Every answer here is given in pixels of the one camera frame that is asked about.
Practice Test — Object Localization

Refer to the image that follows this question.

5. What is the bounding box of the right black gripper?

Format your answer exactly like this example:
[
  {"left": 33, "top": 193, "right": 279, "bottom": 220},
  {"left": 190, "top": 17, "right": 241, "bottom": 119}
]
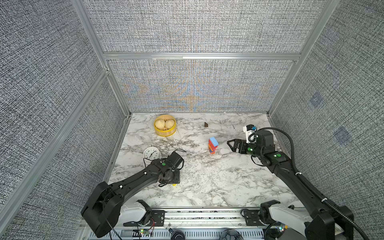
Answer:
[{"left": 227, "top": 138, "right": 264, "bottom": 159}]

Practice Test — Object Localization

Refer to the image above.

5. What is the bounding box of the light blue rectangular block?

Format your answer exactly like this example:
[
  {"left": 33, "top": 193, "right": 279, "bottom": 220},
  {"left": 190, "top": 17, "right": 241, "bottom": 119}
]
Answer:
[{"left": 209, "top": 137, "right": 219, "bottom": 148}]

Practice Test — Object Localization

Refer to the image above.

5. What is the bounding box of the red rectangular block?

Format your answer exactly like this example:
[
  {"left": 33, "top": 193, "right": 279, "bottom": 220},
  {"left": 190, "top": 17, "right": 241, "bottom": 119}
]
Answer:
[{"left": 209, "top": 144, "right": 217, "bottom": 151}]

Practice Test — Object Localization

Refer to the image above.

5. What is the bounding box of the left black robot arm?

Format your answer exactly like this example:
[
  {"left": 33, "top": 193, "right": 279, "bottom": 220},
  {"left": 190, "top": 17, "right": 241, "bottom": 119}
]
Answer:
[{"left": 81, "top": 150, "right": 185, "bottom": 238}]

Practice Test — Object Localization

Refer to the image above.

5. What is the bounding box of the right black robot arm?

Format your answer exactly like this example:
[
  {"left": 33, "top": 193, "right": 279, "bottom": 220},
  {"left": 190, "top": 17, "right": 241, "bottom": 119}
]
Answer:
[{"left": 227, "top": 128, "right": 354, "bottom": 240}]

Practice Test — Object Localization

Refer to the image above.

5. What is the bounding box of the white alarm clock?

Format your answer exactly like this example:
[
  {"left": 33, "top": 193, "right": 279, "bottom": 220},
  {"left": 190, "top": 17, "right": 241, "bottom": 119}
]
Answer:
[{"left": 143, "top": 147, "right": 162, "bottom": 161}]

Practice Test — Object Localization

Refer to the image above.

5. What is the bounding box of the yellow bamboo steamer basket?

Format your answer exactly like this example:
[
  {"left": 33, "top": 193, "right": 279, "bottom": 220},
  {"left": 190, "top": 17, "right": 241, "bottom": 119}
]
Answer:
[{"left": 154, "top": 115, "right": 177, "bottom": 137}]

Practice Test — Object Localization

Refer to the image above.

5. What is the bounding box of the right cream bun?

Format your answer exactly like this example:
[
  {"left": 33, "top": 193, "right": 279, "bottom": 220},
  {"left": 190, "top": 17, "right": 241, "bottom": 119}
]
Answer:
[{"left": 165, "top": 119, "right": 175, "bottom": 130}]

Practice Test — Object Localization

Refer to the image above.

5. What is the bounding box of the cream bun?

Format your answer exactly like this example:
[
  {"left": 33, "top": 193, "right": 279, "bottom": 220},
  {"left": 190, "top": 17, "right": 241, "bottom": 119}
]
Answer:
[
  {"left": 155, "top": 119, "right": 165, "bottom": 130},
  {"left": 165, "top": 119, "right": 175, "bottom": 130}
]

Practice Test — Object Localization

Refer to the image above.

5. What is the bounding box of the left cream bun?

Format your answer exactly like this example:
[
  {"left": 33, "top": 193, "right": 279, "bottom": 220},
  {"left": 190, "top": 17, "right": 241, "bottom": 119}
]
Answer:
[{"left": 155, "top": 119, "right": 165, "bottom": 130}]

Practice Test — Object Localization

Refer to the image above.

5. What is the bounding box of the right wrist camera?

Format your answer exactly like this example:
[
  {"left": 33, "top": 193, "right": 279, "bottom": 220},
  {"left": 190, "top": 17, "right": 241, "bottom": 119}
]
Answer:
[{"left": 243, "top": 125, "right": 257, "bottom": 144}]

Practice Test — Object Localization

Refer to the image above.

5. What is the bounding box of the aluminium front rail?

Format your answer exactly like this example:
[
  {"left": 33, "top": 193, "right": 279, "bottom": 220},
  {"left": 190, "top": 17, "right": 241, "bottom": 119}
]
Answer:
[{"left": 78, "top": 207, "right": 331, "bottom": 231}]

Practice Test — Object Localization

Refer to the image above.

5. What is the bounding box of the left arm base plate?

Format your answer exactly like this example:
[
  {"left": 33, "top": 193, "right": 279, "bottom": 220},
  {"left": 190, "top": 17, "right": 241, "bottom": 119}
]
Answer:
[{"left": 123, "top": 210, "right": 166, "bottom": 228}]

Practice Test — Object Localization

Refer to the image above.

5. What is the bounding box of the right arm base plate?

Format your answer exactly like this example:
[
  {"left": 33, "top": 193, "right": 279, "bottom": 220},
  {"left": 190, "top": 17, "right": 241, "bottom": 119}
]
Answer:
[{"left": 241, "top": 209, "right": 264, "bottom": 227}]

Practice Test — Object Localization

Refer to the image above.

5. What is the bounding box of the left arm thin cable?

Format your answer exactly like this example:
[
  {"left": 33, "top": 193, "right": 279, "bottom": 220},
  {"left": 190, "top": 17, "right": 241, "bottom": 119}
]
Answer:
[{"left": 104, "top": 218, "right": 124, "bottom": 240}]

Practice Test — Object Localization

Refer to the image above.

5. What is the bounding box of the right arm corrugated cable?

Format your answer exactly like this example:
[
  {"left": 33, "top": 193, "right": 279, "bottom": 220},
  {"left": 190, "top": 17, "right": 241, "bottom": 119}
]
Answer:
[{"left": 251, "top": 127, "right": 370, "bottom": 240}]

